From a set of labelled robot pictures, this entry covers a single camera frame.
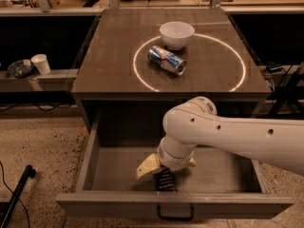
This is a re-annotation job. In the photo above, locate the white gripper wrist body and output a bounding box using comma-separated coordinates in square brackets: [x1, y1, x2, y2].
[157, 140, 195, 171]

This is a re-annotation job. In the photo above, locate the black rxbar chocolate bar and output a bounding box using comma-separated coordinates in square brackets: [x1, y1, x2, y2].
[153, 168, 177, 192]

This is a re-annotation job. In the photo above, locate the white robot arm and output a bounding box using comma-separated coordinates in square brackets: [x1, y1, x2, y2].
[136, 97, 304, 179]

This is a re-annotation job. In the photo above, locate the open grey top drawer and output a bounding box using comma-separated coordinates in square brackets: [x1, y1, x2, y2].
[56, 113, 294, 221]

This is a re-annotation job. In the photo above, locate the grey cabinet counter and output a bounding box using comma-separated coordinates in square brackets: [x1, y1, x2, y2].
[72, 9, 270, 125]

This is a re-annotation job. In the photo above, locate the blue silver soda can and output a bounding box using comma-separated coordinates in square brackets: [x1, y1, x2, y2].
[147, 46, 186, 76]

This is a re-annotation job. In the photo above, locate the black stand right background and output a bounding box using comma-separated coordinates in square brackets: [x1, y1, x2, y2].
[268, 62, 304, 116]

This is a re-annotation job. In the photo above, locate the white ceramic bowl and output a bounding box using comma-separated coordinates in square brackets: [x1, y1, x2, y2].
[160, 21, 195, 50]

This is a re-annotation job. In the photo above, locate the black pole on floor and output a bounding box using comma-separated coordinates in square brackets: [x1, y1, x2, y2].
[0, 165, 36, 228]

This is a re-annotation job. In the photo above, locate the grey side shelf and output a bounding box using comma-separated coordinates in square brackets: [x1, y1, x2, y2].
[0, 69, 78, 93]

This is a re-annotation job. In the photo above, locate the white paper cup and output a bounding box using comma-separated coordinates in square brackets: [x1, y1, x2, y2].
[30, 54, 50, 75]

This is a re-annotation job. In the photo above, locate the dark round dish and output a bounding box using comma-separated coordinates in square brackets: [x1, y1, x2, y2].
[7, 59, 34, 79]

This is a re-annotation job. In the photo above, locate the black drawer handle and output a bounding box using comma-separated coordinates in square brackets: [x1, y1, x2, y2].
[157, 204, 195, 221]

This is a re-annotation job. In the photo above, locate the black floor cable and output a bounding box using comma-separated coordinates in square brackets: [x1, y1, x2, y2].
[0, 161, 32, 228]

